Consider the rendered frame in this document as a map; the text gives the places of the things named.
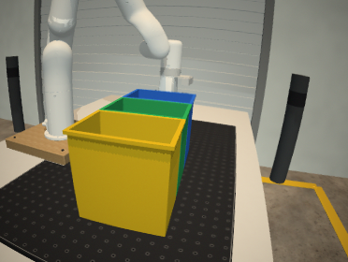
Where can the yellow open-top bin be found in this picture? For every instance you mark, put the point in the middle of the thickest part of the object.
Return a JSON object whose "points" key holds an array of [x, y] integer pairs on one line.
{"points": [[125, 168]]}

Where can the green bin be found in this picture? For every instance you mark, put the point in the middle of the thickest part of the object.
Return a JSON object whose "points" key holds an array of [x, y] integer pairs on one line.
{"points": [[159, 108]]}

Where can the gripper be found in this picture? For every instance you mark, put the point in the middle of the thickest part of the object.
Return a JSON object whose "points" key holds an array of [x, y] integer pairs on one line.
{"points": [[168, 84]]}

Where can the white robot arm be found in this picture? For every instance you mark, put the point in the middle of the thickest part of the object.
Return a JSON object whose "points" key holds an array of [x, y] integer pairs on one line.
{"points": [[57, 57]]}

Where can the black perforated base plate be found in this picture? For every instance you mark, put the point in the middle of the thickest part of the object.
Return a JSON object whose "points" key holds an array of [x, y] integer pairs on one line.
{"points": [[39, 216]]}

